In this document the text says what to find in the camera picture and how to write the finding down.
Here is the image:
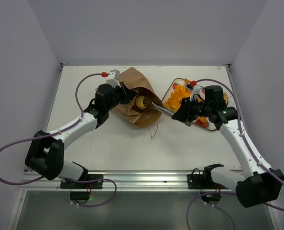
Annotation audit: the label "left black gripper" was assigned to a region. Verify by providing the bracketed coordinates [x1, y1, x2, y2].
[106, 81, 137, 111]

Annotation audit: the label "tall orange fake muffin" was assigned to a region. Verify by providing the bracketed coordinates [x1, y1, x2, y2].
[223, 92, 229, 106]

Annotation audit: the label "small round pale bun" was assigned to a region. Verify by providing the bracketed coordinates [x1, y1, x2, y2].
[135, 95, 149, 109]

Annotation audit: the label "flower ring fake bread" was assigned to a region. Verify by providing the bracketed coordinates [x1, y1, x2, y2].
[163, 85, 190, 112]

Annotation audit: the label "brown paper bag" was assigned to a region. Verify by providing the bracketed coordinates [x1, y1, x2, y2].
[113, 67, 162, 129]

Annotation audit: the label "metal tongs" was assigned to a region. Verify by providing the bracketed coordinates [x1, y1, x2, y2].
[144, 98, 193, 127]

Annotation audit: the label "long orange fake baguette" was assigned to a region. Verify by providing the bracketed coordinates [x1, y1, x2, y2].
[185, 79, 191, 85]

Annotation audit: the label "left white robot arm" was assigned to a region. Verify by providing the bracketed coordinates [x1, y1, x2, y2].
[25, 83, 137, 188]

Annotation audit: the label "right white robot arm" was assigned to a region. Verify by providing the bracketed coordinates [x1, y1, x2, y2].
[172, 85, 284, 207]

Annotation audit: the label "strawberry pattern tray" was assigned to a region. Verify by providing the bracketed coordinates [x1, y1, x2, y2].
[162, 78, 216, 131]

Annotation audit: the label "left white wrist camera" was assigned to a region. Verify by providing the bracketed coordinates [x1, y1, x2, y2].
[106, 69, 121, 88]

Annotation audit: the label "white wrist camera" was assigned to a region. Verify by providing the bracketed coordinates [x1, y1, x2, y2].
[106, 69, 121, 88]
[186, 81, 205, 102]

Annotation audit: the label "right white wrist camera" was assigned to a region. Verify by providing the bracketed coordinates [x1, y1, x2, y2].
[186, 81, 205, 102]

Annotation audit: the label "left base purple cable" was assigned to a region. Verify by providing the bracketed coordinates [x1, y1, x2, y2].
[72, 177, 118, 207]

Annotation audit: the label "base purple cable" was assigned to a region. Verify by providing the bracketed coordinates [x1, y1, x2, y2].
[72, 177, 118, 207]
[186, 191, 237, 230]

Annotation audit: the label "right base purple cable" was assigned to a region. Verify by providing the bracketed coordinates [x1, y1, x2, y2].
[186, 191, 237, 230]

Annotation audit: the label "aluminium mounting rail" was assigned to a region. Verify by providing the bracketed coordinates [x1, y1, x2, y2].
[20, 170, 230, 192]

